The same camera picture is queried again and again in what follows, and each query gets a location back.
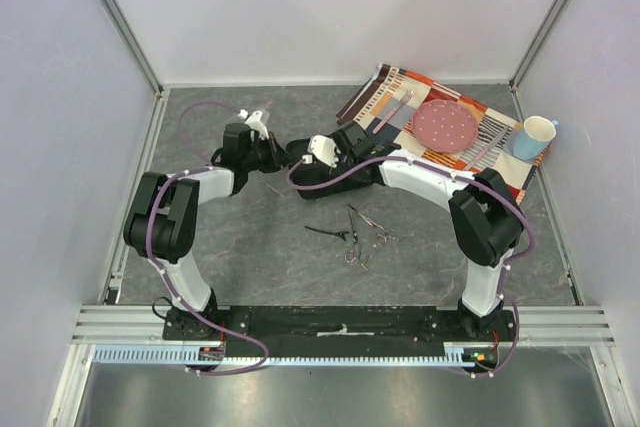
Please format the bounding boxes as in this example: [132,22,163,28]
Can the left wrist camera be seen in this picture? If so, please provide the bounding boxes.
[237,109,270,140]

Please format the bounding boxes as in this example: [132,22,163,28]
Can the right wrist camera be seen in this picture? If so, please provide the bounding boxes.
[301,135,342,168]

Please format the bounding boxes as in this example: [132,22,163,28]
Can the pink handled knife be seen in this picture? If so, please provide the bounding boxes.
[464,125,510,171]

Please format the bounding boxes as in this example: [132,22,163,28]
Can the silver thinning scissors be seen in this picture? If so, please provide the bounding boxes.
[348,205,399,245]

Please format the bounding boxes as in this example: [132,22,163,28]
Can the pink handled fork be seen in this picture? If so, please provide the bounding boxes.
[372,89,415,134]

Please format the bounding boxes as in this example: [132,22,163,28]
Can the blue white mug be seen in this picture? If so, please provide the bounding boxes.
[512,116,559,161]

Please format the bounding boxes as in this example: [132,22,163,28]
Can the black zipper tool case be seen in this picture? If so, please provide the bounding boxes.
[285,138,390,200]

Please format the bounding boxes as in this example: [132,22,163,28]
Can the pink dotted plate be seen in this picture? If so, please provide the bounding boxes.
[411,100,479,154]

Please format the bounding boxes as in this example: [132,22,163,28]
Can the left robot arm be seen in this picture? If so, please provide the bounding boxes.
[123,123,291,340]

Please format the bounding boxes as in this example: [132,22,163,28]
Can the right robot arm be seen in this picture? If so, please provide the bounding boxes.
[291,128,531,341]

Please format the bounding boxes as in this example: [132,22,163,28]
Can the patchwork placemat cloth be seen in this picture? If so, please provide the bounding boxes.
[336,64,544,203]

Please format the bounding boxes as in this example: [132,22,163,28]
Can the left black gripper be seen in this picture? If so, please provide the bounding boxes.
[243,132,295,175]

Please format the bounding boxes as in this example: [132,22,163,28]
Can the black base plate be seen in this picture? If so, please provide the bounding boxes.
[162,304,516,359]

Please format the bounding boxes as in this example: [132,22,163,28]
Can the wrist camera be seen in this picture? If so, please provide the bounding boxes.
[301,135,342,168]
[237,109,270,140]

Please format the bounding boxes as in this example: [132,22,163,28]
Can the silver hair scissors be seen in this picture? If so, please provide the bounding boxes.
[344,208,368,271]

